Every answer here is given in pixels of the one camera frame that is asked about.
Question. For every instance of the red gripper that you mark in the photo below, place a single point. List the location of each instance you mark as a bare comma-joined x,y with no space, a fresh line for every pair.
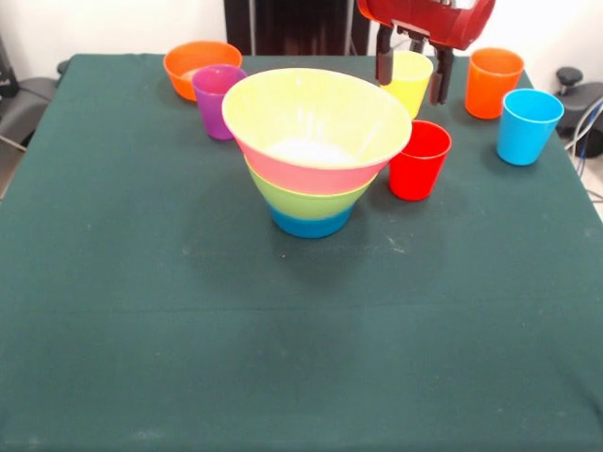
438,21

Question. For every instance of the yellow cup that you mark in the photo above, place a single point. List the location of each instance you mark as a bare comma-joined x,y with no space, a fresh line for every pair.
410,89

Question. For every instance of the large orange bowl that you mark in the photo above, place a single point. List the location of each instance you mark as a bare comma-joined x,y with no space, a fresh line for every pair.
306,103

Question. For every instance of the large pink bowl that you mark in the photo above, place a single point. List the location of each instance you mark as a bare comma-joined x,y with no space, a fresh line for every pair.
311,176

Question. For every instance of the green bowl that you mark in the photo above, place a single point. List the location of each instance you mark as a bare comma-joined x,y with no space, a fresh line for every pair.
306,205

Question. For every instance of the blue bowl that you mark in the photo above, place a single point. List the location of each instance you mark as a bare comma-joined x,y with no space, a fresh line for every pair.
311,227

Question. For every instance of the purple cup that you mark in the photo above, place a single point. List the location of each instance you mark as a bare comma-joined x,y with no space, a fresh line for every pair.
212,108

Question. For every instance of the black power plug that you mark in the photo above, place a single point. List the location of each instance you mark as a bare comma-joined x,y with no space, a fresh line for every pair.
417,45

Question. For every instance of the orange cup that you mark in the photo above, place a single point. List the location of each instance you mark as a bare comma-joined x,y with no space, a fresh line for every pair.
485,94

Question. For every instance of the red cup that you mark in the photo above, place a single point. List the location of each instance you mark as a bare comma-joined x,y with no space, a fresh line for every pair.
419,174

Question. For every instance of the blue cup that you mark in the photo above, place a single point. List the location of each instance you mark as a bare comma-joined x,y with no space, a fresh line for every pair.
523,136

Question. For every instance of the black round knob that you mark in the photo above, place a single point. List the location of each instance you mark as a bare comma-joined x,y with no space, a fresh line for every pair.
62,67
569,75

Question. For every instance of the black round base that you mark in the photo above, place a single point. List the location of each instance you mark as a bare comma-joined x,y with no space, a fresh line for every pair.
591,94
23,103

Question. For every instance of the small dark orange bowl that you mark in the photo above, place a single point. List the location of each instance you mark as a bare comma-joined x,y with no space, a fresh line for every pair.
183,80

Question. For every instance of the dark green table cloth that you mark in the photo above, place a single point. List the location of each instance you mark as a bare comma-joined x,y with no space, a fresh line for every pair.
330,353

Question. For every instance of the grey metal leg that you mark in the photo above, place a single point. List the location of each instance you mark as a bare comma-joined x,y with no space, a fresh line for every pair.
11,141

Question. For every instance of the black equipment box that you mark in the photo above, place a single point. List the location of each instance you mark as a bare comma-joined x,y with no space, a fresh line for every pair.
4,70

